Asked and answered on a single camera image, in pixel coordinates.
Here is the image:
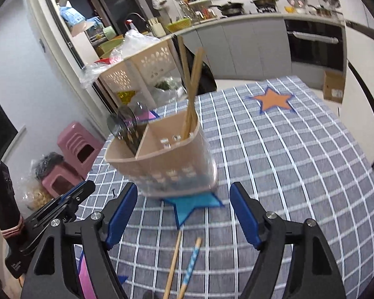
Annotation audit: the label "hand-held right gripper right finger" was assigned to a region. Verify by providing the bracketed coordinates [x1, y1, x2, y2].
[229, 181, 346, 299]

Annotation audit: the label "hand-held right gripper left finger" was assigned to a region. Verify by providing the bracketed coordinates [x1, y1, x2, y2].
[20, 181, 139, 299]

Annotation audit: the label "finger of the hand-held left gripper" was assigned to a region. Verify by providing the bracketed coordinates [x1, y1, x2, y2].
[34, 180, 96, 223]

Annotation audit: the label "beige plastic utensil holder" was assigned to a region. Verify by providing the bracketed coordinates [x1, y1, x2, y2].
[104, 107, 219, 199]

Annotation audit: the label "wooden chopstick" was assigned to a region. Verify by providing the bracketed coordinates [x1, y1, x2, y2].
[163, 230, 183, 299]
[181, 48, 205, 140]
[177, 35, 194, 122]

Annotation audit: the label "blue patterned chopstick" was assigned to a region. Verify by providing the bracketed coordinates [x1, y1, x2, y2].
[177, 237, 202, 299]

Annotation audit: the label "metal slotted spoon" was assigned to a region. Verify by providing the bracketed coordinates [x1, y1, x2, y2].
[107, 106, 141, 156]

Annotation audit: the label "small pink plastic stool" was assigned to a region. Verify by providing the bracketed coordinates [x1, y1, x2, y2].
[41, 165, 85, 198]

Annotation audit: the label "pink rubber bands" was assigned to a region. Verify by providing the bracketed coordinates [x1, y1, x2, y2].
[1, 221, 26, 239]

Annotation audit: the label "clear bag of yellow snacks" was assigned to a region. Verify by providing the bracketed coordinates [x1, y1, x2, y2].
[20, 177, 53, 211]

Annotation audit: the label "stack of pink stools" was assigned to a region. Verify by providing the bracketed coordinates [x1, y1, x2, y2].
[57, 122, 105, 178]

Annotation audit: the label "checked star-print tablecloth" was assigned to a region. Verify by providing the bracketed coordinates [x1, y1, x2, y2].
[75, 75, 374, 299]

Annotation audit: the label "dark window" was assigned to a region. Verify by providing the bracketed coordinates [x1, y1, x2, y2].
[0, 78, 19, 169]

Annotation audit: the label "yellow oil bottle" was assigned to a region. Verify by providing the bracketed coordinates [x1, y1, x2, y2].
[117, 90, 138, 103]

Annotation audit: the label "bag of green vegetables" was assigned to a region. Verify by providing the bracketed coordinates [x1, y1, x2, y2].
[153, 78, 185, 100]

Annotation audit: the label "black hanging cloth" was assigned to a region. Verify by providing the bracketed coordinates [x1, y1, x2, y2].
[171, 34, 217, 94]

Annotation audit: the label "beige plastic basket rack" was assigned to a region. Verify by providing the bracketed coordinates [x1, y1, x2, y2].
[98, 39, 177, 100]

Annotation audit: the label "green plastic basin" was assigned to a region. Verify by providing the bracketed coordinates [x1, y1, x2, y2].
[99, 36, 125, 53]

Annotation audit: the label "cardboard box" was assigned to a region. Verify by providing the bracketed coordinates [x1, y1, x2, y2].
[322, 70, 346, 103]

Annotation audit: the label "clear plastic bag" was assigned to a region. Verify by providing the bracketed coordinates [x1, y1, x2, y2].
[81, 29, 163, 88]

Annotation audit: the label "grey lower cabinets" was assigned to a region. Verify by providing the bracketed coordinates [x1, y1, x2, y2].
[175, 15, 292, 91]

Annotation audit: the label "white tall cabinet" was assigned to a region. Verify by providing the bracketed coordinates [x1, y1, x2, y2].
[340, 22, 374, 162]

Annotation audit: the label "blue printed bag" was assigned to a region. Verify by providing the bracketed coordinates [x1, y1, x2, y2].
[60, 6, 85, 27]

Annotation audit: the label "black built-in oven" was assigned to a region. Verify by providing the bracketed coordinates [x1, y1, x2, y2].
[283, 19, 345, 72]

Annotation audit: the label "knife block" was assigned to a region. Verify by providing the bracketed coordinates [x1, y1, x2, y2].
[148, 19, 166, 36]

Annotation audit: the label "kitchen faucet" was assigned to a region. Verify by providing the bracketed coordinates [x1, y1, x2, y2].
[125, 12, 148, 33]

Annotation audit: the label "green plastic colander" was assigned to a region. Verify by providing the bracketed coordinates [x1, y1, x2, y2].
[165, 19, 192, 32]

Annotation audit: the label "black wok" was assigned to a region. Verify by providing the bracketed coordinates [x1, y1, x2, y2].
[210, 2, 244, 16]

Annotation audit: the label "spice rack with bottles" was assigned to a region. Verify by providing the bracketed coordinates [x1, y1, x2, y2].
[179, 0, 215, 22]

